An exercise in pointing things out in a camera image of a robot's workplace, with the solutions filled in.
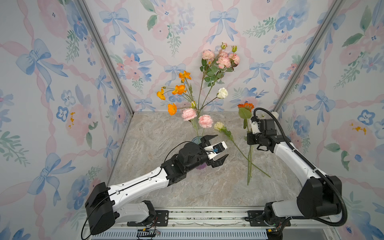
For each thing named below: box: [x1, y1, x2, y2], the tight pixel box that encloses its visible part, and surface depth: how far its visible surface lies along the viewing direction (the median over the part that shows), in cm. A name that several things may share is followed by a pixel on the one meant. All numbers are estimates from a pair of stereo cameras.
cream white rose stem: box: [199, 87, 229, 111], surface depth 75 cm
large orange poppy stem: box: [167, 103, 191, 116], surface depth 75 cm
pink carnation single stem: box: [198, 49, 215, 113], surface depth 88 cm
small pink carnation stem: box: [198, 114, 214, 137], surface depth 76 cm
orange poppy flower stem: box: [157, 70, 198, 113], surface depth 90 cm
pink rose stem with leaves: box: [208, 42, 241, 91], surface depth 83 cm
